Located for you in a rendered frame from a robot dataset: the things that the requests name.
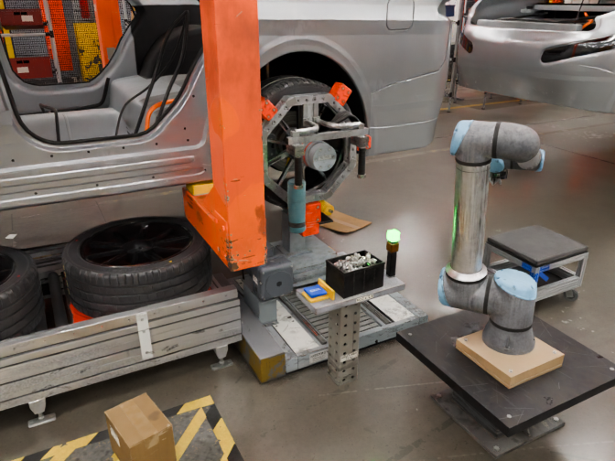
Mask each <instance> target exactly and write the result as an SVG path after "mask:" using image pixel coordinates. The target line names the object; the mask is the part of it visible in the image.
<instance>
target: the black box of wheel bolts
mask: <svg viewBox="0 0 615 461"><path fill-rule="evenodd" d="M384 265H385V261H383V260H381V259H380V258H378V257H377V256H375V255H374V254H372V253H370V252H368V251H367V250H361V251H357V252H352V253H348V254H344V255H341V256H338V257H334V258H330V259H327V260H326V284H327V285H328V286H329V287H330V288H331V289H333V290H334V291H335V292H336V293H337V294H338V295H340V296H341V297H342V298H343V299H345V298H348V297H351V296H354V295H359V294H362V293H365V292H368V291H371V290H373V289H377V288H380V287H383V276H384Z"/></svg>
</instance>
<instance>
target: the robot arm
mask: <svg viewBox="0 0 615 461"><path fill-rule="evenodd" d="M450 154H451V155H455V156H456V158H455V161H456V175H455V196H454V215H453V234H452V253H451V262H449V263H448V264H447V266H446V267H444V268H442V270H441V272H440V275H439V280H438V288H437V293H438V299H439V302H440V303H441V304H442V305H444V306H450V307H452V308H458V309H463V310H468V311H471V312H476V313H481V314H485V315H490V320H489V321H488V323H487V324H486V326H485V328H484V329H483V331H482V341H483V342H484V344H485V345H486V346H487V347H489V348H491V349H493V350H495V351H497V352H500V353H502V354H506V355H514V356H518V355H524V354H527V353H530V352H531V351H532V350H533V349H534V345H535V338H534V332H533V329H532V324H533V318H534V307H535V300H536V297H537V284H536V281H535V280H534V278H533V277H531V276H530V275H529V274H527V273H523V272H519V271H517V270H513V269H502V270H500V271H498V272H496V274H495V275H491V274H487V268H486V266H485V265H484V264H483V263H482V257H483V246H484V235H485V224H486V213H487V202H488V191H489V181H490V182H491V184H492V185H493V184H496V183H497V182H499V183H500V185H501V184H502V179H504V177H506V178H507V175H508V170H507V169H517V170H526V171H534V172H540V171H542V168H543V164H544V159H545V150H541V149H540V138H539V136H538V134H537V132H536V131H535V130H533V129H532V128H530V127H528V126H525V125H521V124H517V123H506V122H501V123H500V122H487V121H473V120H471V121H460V122H459V123H458V124H457V126H456V128H455V131H454V134H453V136H452V140H451V145H450ZM506 172H507V175H506Z"/></svg>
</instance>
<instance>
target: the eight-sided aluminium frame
mask: <svg viewBox="0 0 615 461"><path fill-rule="evenodd" d="M334 99H335V97H333V96H332V95H331V94H330V93H327V92H315V93H305V94H295V95H284V96H283V98H282V99H281V100H279V102H278V104H277V105H276V106H275V108H276V109H277V110H278V112H277V113H276V114H275V116H274V117H273V118H272V119H271V120H270V122H268V121H266V120H264V121H263V122H262V132H263V159H264V184H265V185H266V186H267V187H268V188H270V189H271V190H272V191H273V192H274V193H276V195H277V196H278V197H280V198H281V199H282V200H283V201H284V202H285V203H287V192H286V191H284V190H283V189H282V188H281V187H280V186H278V185H277V184H276V183H275V182H274V180H272V179H271V178H270V177H269V176H268V162H267V136H268V135H269V134H270V133H271V132H272V131H273V130H274V128H275V127H276V126H277V125H278V123H279V122H280V121H281V120H282V118H283V117H284V116H285V115H286V113H287V112H288V111H289V109H290V108H291V107H292V106H294V105H303V104H305V103H307V104H313V103H314V102H318V103H323V102H324V103H325V104H326V105H327V106H328V107H329V108H330V109H331V110H332V111H333V113H334V114H335V115H336V114H337V113H339V112H341V111H346V110H345V109H344V108H343V107H342V106H341V105H340V104H339V103H338V102H337V101H335V100H334ZM348 138H349V139H348ZM356 161H357V160H356V145H352V144H351V143H350V137H344V157H343V162H342V163H341V164H340V166H339V167H338V168H337V170H336V171H335V172H334V173H333V175H332V176H331V177H330V178H329V180H328V181H327V182H326V183H325V185H324V186H323V187H322V188H321V189H316V190H310V191H306V203H308V202H313V201H319V200H323V199H324V200H325V199H328V198H330V197H331V196H332V195H333V193H334V192H335V191H336V189H337V188H338V187H339V186H340V184H341V183H342V182H343V180H344V179H345V178H346V177H347V175H348V174H349V173H350V172H351V171H352V170H353V168H354V167H355V166H356ZM347 169H348V170H347ZM332 180H333V181H332Z"/></svg>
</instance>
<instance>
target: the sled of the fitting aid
mask: <svg viewBox="0 0 615 461"><path fill-rule="evenodd" d="M293 273H294V282H293V287H297V286H300V285H303V284H310V283H314V282H317V281H318V279H319V278H320V279H321V280H325V279H326V263H320V264H315V265H311V266H308V267H304V268H300V269H296V270H293Z"/></svg>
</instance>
